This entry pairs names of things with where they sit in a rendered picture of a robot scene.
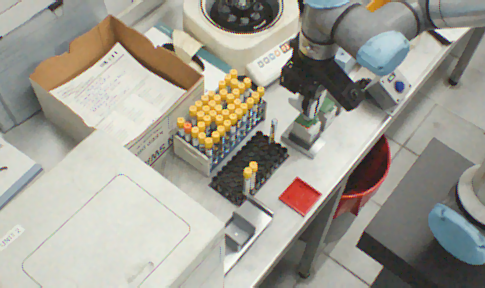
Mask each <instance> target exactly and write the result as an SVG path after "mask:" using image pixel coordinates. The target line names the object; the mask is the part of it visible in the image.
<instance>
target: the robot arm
mask: <svg viewBox="0 0 485 288"><path fill-rule="evenodd" d="M484 26H485V0H391V1H390V2H389V3H386V4H385V5H384V6H381V8H379V9H377V10H375V11H374V12H373V13H372V12H370V10H367V9H366V7H364V6H363V5H361V4H360V3H358V2H357V1H356V0H305V9H304V13H303V17H302V22H301V31H299V32H298V34H297V35H296V36H295V37H294V38H292V39H291V41H290V44H289V46H290V47H291V48H293V49H292V54H291V57H290V58H289V59H288V60H287V63H286V64H284V65H283V67H281V73H280V84H279V85H280V86H282V87H283V88H285V89H287V90H288V91H290V92H291V93H294V95H295V94H296V93H299V95H298V98H292V97H289V98H288V103H289V104H291V106H292V107H294V108H295V109H296V110H297V111H299V112H300V113H301V114H302V116H303V118H304V119H305V120H307V121H309V120H311V119H312V118H314V116H316V114H317V112H318V111H319V109H320V106H321V104H322V103H323V100H324V98H325V97H326V95H327V91H328V92H329V93H331V96H332V97H334V99H335V100H337V101H338V104H340V105H341V107H342V108H344V109H345V111H347V112H349V111H352V110H354V109H356V108H358V106H359V104H361V102H362V101H363V100H364V98H365V93H363V91H362V90H361V89H359V86H357V85H356V83H355V82H353V80H352V78H350V77H349V75H347V74H346V72H345V71H344V70H343V69H342V68H341V67H340V66H339V64H338V63H337V62H336V61H335V60H334V58H335V57H336V53H338V49H339V47H341V49H343V50H345V52H346V53H348V54H349V55H350V56H351V57H353V58H354V59H355V60H357V63H358V64H359V65H361V66H362V67H364V68H367V69H368V70H369V71H371V72H372V73H374V75H377V76H380V77H383V76H386V75H389V74H391V73H392V72H393V71H395V69H396V68H397V67H398V66H399V65H400V64H402V61H404V60H405V58H406V56H407V54H408V53H409V47H410V45H409V42H410V41H411V40H413V39H415V38H416V37H417V36H418V35H420V34H421V33H423V32H426V31H428V30H437V29H448V28H472V27H484ZM290 61H291V62H292V63H293V64H292V63H291V62H290ZM289 62H290V63H289ZM283 75H284V76H283ZM282 78H283V82H282ZM428 224H429V226H430V228H431V231H432V232H433V234H434V235H435V238H436V239H437V240H438V242H439V243H440V244H441V245H442V246H443V247H444V248H445V249H446V250H447V251H449V253H451V254H452V255H453V256H456V258H458V259H459V260H462V261H465V262H466V263H470V264H473V265H481V264H484V263H485V161H484V162H483V163H482V164H479V165H476V166H472V167H470V168H469V169H467V170H466V171H465V172H464V173H463V174H462V176H461V177H460V179H459V180H458V181H457V182H456V184H454V185H453V187H452V188H451V189H450V190H449V193H448V195H447V196H446V197H445V198H444V199H443V200H442V202H439V203H437V204H436V205H435V208H434V209H432V210H431V212H430V213H429V215H428Z"/></svg>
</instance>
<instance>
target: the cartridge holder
mask: <svg viewBox="0 0 485 288"><path fill-rule="evenodd" d="M293 125H294V121H293V122H291V125H290V126H288V127H287V129H286V130H285V131H284V132H283V133H282V135H281V137H280V138H281V139H282V140H285V141H286V142H287V143H288V144H291V145H292V146H294V147H295V148H298V150H300V151H302V152H304V153H305V154H306V155H309V156H310V157H312V159H314V158H315V157H316V155H317V154H318V153H319V152H320V150H321V149H322V148H323V146H324V145H325V144H326V143H327V140H326V139H324V138H323V137H320V134H321V132H322V131H320V130H319V133H317V134H316V137H314V138H313V139H312V141H311V142H310V143H308V142H306V141H305V140H302V139H301V138H300V137H297V136H296V135H294V133H292V130H293Z"/></svg>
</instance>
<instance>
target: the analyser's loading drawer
mask: <svg viewBox="0 0 485 288"><path fill-rule="evenodd" d="M274 214H275V212H274V211H273V210H271V209H270V208H269V207H268V206H265V204H264V203H262V202H260V201H259V200H258V199H256V198H254V196H253V195H251V194H250V193H248V194H247V200H246V201H245V202H244V203H243V204H242V205H241V206H240V208H239V209H238V210H236V212H235V211H233V212H232V217H230V218H229V220H228V221H226V222H225V253H224V267H225V273H226V272H228V271H229V268H231V267H232V265H233V264H234V263H235V262H236V261H237V260H238V259H239V257H240V256H241V255H242V254H243V253H244V251H245V250H247V248H248V247H249V246H250V245H251V243H253V242H254V239H256V238H257V237H258V235H259V234H260V233H261V232H262V231H263V230H264V228H265V227H266V226H267V225H268V224H269V222H271V223H272V221H273V218H274ZM235 233H237V234H238V235H237V236H235V235H234V234H235Z"/></svg>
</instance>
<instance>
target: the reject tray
mask: <svg viewBox="0 0 485 288"><path fill-rule="evenodd" d="M322 195H323V194H322V193H321V192H320V191H318V190H316V188H313V187H312V186H311V185H309V184H307V183H306V182H305V181H303V180H302V179H301V178H299V177H296V178H295V179H294V181H292V182H291V184H290V185H289V186H288V187H287V188H286V189H285V191H284V192H283V193H282V194H281V195H280V197H279V198H278V199H279V200H280V201H281V202H283V203H284V204H286V205H287V206H289V207H290V208H291V209H292V210H294V211H295V212H297V213H299V214H300V215H301V216H302V217H305V216H306V215H307V213H309V211H310V210H311V209H312V207H313V206H315V204H316V202H318V201H319V199H320V198H321V197H322Z"/></svg>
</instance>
